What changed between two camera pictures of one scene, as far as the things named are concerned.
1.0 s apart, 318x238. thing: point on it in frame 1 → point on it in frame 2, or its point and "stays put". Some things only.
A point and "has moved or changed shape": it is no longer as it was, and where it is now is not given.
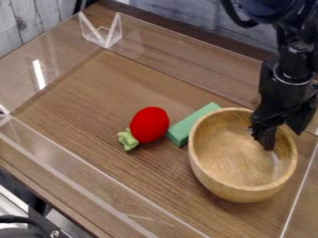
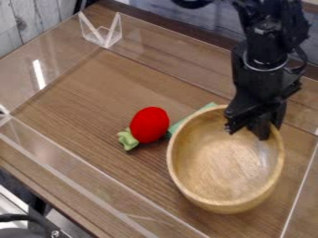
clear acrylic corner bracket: [102, 36] stays put
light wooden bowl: [231, 165] has moved or changed shape
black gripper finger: [301, 118] → [277, 113]
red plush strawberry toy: [148, 126] stays put
